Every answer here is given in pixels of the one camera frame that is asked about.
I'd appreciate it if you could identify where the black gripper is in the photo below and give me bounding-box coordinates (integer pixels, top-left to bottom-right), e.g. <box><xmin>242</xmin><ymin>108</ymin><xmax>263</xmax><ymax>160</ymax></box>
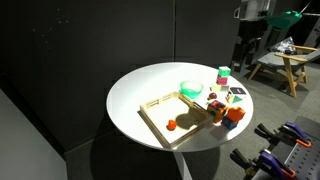
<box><xmin>232</xmin><ymin>19</ymin><xmax>267</xmax><ymax>73</ymax></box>

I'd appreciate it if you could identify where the wooden slatted crate tray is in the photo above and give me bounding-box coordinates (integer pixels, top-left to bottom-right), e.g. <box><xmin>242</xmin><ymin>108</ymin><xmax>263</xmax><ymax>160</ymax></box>
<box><xmin>138</xmin><ymin>91</ymin><xmax>214</xmax><ymax>150</ymax></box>

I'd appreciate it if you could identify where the green cube block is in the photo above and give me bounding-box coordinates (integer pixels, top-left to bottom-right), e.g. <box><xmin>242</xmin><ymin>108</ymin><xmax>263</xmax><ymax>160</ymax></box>
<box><xmin>218</xmin><ymin>66</ymin><xmax>232</xmax><ymax>79</ymax></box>

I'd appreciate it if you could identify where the pink cube block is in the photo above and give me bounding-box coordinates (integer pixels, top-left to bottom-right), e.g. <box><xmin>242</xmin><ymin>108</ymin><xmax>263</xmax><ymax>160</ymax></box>
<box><xmin>216</xmin><ymin>75</ymin><xmax>229</xmax><ymax>86</ymax></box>

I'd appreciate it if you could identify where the black-topped picture block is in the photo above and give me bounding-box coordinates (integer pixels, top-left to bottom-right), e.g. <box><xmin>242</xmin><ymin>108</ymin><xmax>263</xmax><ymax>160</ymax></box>
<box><xmin>226</xmin><ymin>86</ymin><xmax>248</xmax><ymax>105</ymax></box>

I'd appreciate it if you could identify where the crinkled clear plastic bag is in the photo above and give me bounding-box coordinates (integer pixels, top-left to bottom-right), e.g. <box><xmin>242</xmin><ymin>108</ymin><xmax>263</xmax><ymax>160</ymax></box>
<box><xmin>270</xmin><ymin>36</ymin><xmax>298</xmax><ymax>55</ymax></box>

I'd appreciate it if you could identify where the wooden armchair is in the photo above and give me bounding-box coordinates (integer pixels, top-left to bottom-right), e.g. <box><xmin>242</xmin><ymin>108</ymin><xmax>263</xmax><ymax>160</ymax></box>
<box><xmin>248</xmin><ymin>44</ymin><xmax>320</xmax><ymax>99</ymax></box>

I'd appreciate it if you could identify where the orange open cube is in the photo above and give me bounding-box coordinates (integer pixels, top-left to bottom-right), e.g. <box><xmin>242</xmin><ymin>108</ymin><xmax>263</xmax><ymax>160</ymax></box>
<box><xmin>226</xmin><ymin>106</ymin><xmax>247</xmax><ymax>123</ymax></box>

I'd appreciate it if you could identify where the multicoloured open cube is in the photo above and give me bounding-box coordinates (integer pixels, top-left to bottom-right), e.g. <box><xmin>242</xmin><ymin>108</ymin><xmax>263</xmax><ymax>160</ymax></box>
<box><xmin>206</xmin><ymin>99</ymin><xmax>229</xmax><ymax>124</ymax></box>

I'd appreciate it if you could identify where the green plastic bowl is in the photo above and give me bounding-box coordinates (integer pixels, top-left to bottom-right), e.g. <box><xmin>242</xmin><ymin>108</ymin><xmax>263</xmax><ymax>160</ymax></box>
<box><xmin>179</xmin><ymin>80</ymin><xmax>204</xmax><ymax>101</ymax></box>

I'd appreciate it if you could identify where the blue open cube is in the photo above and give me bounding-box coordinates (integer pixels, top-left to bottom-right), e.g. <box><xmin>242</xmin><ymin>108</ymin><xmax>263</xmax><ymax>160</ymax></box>
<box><xmin>221</xmin><ymin>115</ymin><xmax>239</xmax><ymax>130</ymax></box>

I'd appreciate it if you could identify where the purple and orange clamp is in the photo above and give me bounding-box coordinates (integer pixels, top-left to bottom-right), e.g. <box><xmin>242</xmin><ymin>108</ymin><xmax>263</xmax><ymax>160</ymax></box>
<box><xmin>254</xmin><ymin>121</ymin><xmax>313</xmax><ymax>149</ymax></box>
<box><xmin>229</xmin><ymin>148</ymin><xmax>297</xmax><ymax>179</ymax></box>

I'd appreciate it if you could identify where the small orange-red toy fruit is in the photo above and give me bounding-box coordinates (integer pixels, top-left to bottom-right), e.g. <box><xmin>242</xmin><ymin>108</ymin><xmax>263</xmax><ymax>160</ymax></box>
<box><xmin>166</xmin><ymin>119</ymin><xmax>178</xmax><ymax>132</ymax></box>

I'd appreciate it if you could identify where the black perforated metal plate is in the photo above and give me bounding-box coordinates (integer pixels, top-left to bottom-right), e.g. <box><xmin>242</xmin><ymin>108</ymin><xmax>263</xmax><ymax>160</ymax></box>
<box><xmin>266</xmin><ymin>115</ymin><xmax>320</xmax><ymax>180</ymax></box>

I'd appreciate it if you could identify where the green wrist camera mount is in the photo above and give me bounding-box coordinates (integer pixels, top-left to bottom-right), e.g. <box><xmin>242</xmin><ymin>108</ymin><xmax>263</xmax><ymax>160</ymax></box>
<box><xmin>266</xmin><ymin>10</ymin><xmax>303</xmax><ymax>31</ymax></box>

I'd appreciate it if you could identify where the white table pedestal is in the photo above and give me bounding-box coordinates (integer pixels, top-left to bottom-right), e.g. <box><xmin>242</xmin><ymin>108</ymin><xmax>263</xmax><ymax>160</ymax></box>
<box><xmin>173</xmin><ymin>150</ymin><xmax>194</xmax><ymax>180</ymax></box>

